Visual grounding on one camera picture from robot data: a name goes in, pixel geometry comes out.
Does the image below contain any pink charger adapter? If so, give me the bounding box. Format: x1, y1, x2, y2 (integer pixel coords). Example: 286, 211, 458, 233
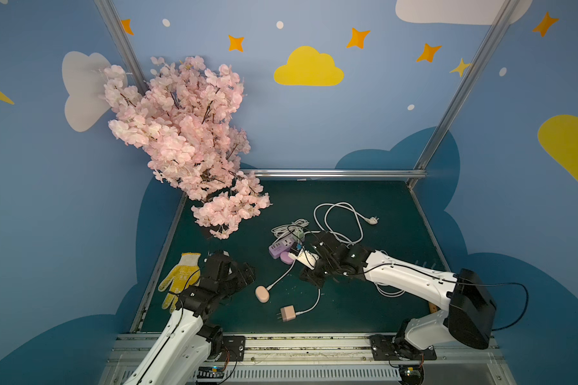
279, 306, 297, 322

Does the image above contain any green charger plug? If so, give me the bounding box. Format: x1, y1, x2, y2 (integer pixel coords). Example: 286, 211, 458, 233
293, 229, 305, 242

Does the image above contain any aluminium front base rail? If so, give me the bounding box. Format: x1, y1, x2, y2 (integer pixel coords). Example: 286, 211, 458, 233
100, 333, 515, 384

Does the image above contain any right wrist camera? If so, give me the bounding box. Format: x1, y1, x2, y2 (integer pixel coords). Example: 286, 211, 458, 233
289, 248, 319, 270

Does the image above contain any purple power strip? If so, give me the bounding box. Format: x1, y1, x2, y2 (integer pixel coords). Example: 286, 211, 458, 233
268, 238, 296, 259

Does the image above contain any aluminium frame post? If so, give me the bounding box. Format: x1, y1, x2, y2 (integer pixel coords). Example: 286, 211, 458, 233
94, 0, 149, 94
407, 0, 520, 191

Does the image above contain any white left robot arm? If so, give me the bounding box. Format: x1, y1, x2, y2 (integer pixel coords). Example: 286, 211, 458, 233
125, 251, 255, 384

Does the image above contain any pink artificial blossom tree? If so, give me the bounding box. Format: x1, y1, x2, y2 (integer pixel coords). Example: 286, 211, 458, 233
103, 56, 271, 239

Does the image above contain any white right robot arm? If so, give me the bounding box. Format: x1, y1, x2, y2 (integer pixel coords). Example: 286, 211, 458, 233
293, 233, 496, 359

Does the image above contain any left aluminium frame post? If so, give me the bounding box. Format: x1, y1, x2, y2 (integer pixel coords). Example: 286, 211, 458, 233
94, 0, 149, 94

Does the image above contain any white power strip cord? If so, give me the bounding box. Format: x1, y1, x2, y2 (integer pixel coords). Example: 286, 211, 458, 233
270, 201, 381, 246

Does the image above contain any aluminium back frame rail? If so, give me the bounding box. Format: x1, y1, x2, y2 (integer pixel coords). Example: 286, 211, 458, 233
243, 169, 427, 180

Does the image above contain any purple earbud case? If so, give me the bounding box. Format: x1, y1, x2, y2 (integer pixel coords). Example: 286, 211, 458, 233
279, 251, 295, 265

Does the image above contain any yellow work glove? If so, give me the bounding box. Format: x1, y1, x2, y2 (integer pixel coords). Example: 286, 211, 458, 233
157, 253, 201, 313

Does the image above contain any white pink charger cable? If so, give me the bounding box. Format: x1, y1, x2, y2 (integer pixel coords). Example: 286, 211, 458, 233
266, 257, 323, 318

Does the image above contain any right aluminium frame post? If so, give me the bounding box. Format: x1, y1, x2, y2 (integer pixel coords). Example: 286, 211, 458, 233
407, 0, 520, 191

